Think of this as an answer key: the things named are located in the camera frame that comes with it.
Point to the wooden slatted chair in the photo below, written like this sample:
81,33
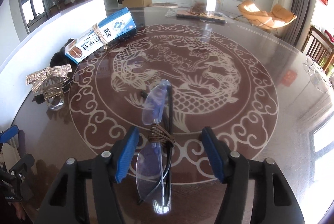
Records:
317,46

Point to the beige oval floor mat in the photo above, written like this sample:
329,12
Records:
165,4

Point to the pearl hair claw black velvet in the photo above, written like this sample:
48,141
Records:
58,56

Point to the flat wooden tray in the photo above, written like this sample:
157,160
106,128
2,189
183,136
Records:
188,15

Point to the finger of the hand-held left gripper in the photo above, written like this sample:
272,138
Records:
22,164
9,134

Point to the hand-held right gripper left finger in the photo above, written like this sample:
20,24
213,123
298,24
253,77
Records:
127,156

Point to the grey curtain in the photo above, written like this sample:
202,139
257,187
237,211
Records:
302,4

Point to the brown fish pattern desktop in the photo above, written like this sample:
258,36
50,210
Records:
234,122

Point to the twine-bound rimless eyeglasses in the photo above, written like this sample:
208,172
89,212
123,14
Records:
159,135

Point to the orange lounge chair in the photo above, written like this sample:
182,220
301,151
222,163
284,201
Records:
251,11
283,15

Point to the blue white medicine box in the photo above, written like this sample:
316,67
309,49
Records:
114,23

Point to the white partition board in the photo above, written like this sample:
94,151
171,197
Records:
52,28

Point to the brown cardboard carton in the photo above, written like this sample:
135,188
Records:
137,1

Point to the crumpled clear plastic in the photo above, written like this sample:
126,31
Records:
171,13

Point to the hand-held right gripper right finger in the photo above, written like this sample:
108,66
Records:
214,156

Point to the rhinestone bow hair claw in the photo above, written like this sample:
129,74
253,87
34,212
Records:
49,73

